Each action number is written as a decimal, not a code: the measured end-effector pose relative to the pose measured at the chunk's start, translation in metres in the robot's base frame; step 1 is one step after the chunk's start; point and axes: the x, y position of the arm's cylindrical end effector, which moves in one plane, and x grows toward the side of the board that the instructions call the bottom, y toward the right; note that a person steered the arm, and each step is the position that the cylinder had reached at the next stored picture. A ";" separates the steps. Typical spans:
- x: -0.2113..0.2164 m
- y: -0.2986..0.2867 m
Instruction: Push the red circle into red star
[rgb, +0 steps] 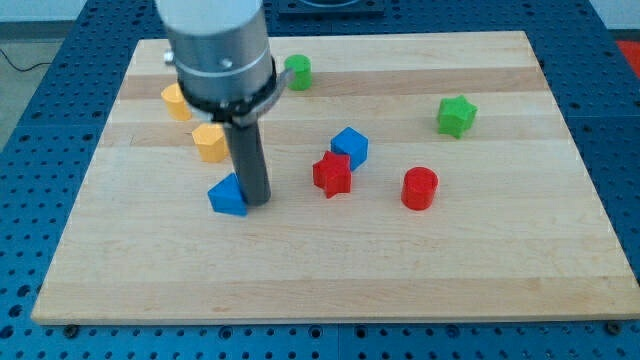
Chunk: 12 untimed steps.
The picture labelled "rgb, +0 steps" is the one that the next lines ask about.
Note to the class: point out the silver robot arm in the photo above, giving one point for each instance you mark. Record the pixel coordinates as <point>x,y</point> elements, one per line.
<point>221,52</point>

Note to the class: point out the red star block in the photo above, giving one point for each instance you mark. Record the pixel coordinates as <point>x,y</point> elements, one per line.
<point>333,174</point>

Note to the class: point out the green star block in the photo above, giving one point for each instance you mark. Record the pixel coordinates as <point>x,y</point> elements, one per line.
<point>455,116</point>

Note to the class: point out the blue cube block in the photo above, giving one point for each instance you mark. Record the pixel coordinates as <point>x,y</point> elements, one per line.
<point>352,143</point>

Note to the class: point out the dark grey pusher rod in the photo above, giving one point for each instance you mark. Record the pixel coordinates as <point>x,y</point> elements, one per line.
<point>246,150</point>

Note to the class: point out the blue triangle block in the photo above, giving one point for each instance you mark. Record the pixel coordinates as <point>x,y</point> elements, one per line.
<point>226,197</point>

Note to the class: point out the wooden board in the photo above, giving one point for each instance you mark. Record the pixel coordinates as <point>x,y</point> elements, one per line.
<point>516,230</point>

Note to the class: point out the red cylinder block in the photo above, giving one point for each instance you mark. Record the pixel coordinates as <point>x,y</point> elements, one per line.
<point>419,188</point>

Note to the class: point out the green cylinder block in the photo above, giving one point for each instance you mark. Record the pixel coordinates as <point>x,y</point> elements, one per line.
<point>301,66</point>

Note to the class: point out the yellow hexagon block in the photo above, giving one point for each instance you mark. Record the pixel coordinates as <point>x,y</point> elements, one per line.
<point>210,142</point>

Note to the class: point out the yellow rounded block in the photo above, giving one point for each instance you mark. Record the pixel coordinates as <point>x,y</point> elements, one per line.
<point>175,103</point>

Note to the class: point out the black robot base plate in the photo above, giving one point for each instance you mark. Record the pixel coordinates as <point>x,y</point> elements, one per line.
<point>330,7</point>

